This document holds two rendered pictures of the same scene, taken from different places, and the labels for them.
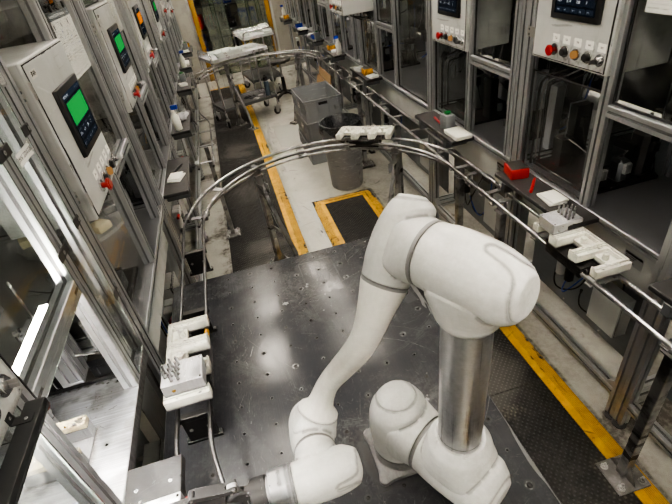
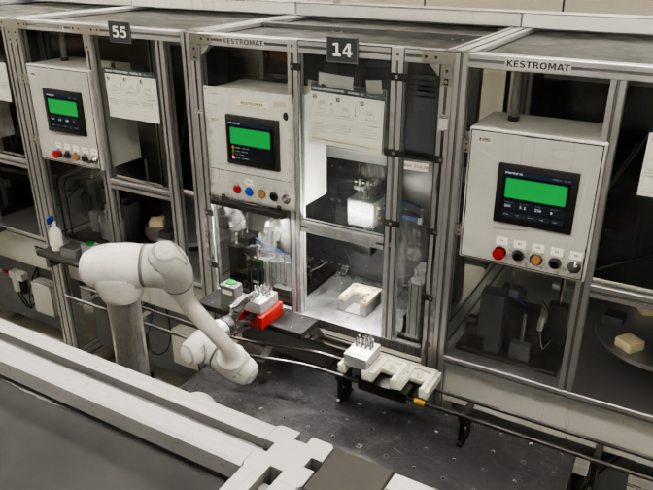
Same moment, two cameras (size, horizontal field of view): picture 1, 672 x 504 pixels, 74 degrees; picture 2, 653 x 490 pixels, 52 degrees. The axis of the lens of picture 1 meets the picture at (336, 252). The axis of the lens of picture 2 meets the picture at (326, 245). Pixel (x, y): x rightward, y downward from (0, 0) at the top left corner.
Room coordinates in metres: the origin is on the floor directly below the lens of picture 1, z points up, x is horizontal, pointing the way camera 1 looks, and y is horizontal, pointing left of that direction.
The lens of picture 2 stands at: (2.24, -1.23, 2.33)
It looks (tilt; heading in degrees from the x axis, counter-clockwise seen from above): 24 degrees down; 129
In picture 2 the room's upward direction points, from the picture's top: straight up
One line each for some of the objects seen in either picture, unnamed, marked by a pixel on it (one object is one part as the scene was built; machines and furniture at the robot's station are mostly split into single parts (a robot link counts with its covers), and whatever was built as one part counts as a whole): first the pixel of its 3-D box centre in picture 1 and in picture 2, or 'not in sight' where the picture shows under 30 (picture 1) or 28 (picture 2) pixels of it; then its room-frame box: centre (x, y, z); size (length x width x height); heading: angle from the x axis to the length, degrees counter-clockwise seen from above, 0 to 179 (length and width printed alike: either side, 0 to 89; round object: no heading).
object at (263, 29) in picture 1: (259, 58); not in sight; (7.75, 0.71, 0.48); 0.84 x 0.58 x 0.97; 18
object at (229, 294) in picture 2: not in sight; (232, 294); (0.33, 0.47, 0.97); 0.08 x 0.08 x 0.12; 10
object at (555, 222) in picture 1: (560, 217); not in sight; (1.46, -0.91, 0.92); 0.13 x 0.10 x 0.09; 100
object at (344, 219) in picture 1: (356, 221); not in sight; (3.16, -0.21, 0.01); 1.00 x 0.55 x 0.01; 10
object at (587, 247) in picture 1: (577, 249); not in sight; (1.34, -0.93, 0.84); 0.37 x 0.14 x 0.10; 10
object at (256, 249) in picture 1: (240, 141); not in sight; (5.46, 0.95, 0.01); 5.85 x 0.59 x 0.01; 10
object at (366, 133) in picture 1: (365, 136); not in sight; (2.85, -0.32, 0.84); 0.37 x 0.14 x 0.10; 68
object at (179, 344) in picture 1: (191, 362); (388, 376); (1.08, 0.55, 0.84); 0.36 x 0.14 x 0.10; 10
